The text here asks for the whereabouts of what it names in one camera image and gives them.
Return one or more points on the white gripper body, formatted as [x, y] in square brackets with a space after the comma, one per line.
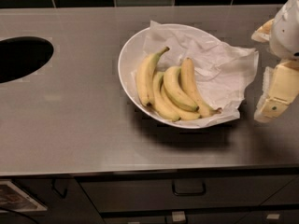
[286, 34]

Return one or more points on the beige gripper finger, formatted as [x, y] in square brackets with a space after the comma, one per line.
[262, 34]
[280, 88]

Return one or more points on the white ceramic bowl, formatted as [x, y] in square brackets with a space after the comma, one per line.
[129, 58]

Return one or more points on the crumpled white paper sheet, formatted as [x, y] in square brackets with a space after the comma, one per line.
[218, 69]

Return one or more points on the white label tag right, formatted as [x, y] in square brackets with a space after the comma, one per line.
[273, 216]

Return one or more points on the white label tag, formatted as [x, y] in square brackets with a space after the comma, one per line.
[273, 216]
[178, 217]

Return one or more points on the white label tag centre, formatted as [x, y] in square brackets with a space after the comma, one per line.
[178, 217]

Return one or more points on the grey drawer front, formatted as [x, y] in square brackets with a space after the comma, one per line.
[148, 195]

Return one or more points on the dark round sink opening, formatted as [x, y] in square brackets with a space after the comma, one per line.
[22, 56]

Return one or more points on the grey cabinet door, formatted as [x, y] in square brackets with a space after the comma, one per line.
[76, 208]

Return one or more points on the framed picture lower left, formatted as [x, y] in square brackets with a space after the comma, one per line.
[12, 197]

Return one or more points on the black drawer handle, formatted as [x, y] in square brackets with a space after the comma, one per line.
[186, 188]

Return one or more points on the black cabinet door handle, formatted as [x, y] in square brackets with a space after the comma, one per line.
[59, 187]

